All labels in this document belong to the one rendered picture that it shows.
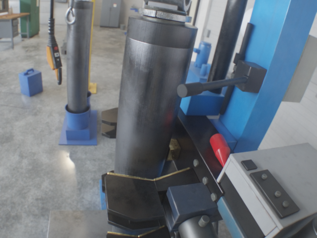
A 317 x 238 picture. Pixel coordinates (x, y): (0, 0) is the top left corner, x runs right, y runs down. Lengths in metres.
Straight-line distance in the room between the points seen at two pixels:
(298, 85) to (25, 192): 2.20
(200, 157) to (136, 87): 0.32
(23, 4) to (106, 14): 4.57
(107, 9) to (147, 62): 10.18
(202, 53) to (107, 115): 2.61
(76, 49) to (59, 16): 9.65
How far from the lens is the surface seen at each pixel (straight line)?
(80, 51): 1.89
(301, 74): 1.26
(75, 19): 1.41
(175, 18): 0.55
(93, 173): 1.99
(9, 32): 6.45
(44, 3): 11.59
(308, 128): 2.50
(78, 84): 2.00
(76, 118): 2.17
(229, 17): 0.88
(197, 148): 0.72
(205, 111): 0.92
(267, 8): 0.82
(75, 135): 2.30
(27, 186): 2.00
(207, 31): 4.25
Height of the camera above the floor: 1.51
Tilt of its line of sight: 29 degrees down
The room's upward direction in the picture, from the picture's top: 11 degrees clockwise
